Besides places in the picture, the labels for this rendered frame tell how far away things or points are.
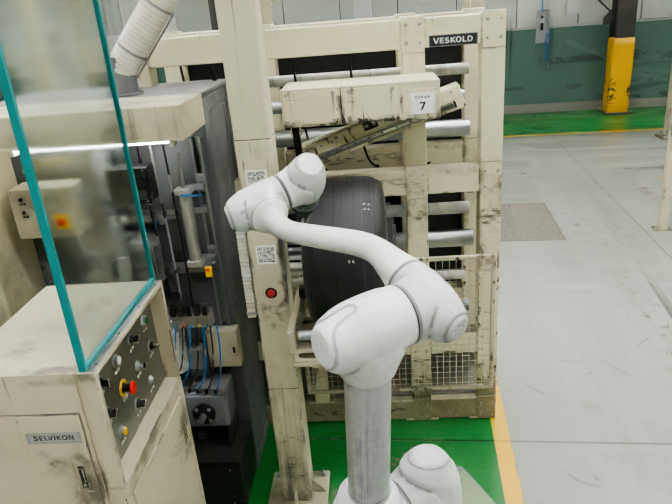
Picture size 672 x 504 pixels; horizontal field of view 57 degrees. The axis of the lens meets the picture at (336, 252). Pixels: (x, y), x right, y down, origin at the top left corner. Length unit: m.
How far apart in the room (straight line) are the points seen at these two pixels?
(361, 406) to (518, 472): 1.89
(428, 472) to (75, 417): 0.91
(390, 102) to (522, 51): 9.19
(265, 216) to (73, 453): 0.81
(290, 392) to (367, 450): 1.23
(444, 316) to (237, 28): 1.28
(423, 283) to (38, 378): 1.01
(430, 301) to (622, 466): 2.16
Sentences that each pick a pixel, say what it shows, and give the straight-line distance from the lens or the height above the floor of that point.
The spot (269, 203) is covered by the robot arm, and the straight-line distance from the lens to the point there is 1.57.
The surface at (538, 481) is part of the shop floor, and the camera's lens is 3.11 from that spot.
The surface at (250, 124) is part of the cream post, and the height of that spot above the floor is 1.71.
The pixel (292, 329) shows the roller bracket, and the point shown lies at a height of 0.95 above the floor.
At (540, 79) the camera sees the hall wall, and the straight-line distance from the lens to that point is 11.63.
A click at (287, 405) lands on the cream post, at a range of 2.65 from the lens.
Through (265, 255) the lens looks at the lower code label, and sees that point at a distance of 2.32.
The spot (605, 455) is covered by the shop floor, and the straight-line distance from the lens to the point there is 3.32.
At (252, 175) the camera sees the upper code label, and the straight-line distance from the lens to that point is 2.23.
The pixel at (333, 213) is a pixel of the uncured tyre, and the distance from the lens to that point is 2.13.
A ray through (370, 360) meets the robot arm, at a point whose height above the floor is 1.44.
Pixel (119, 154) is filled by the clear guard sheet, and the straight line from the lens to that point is 1.95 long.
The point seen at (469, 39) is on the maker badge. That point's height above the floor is 1.89.
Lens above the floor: 2.08
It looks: 22 degrees down
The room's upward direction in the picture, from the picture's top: 5 degrees counter-clockwise
